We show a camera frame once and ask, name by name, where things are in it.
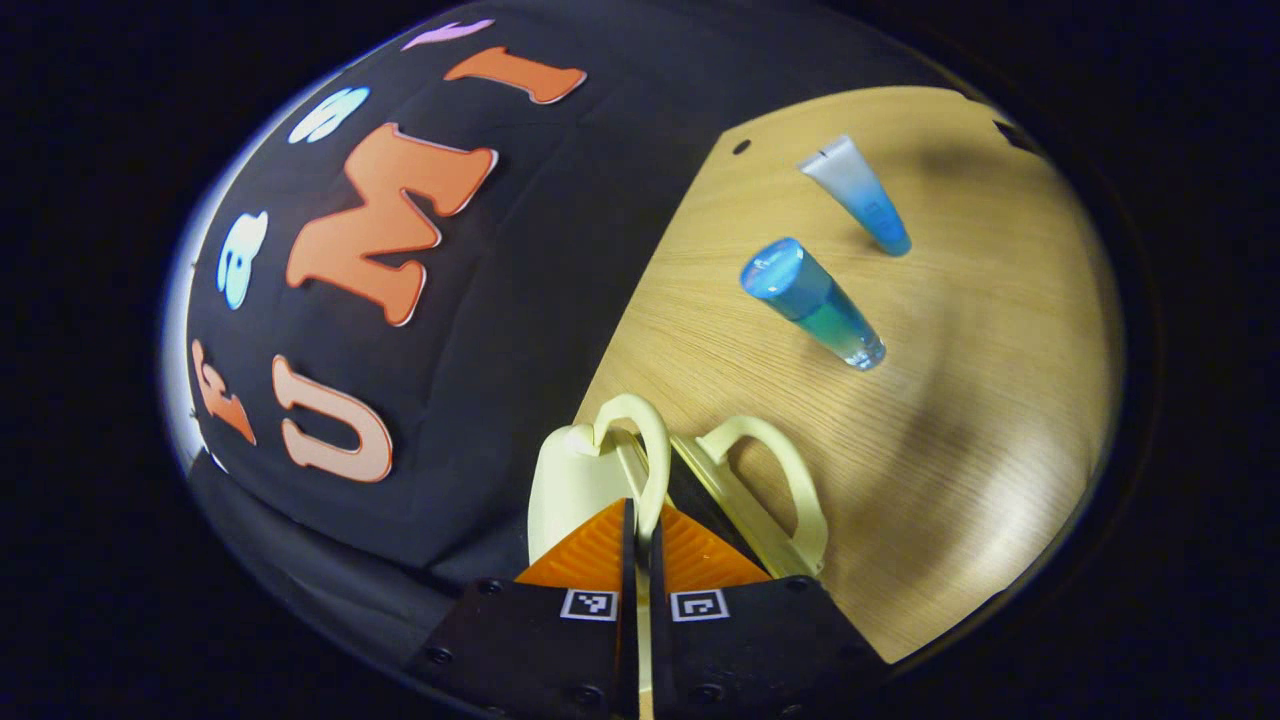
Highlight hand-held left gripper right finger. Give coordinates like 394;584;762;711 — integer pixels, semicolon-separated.
648;503;891;720

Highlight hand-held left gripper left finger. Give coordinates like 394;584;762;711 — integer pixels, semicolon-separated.
405;497;638;720

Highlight blue skin care bottle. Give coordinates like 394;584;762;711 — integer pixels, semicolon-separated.
740;237;887;371

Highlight white blue skin care tube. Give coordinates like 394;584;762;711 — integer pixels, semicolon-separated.
798;135;913;258

